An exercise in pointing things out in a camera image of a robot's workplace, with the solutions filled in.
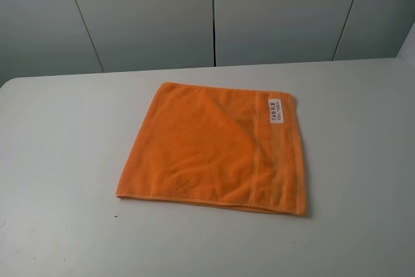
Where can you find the orange microfiber towel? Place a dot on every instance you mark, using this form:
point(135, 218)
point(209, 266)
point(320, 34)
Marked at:
point(218, 147)

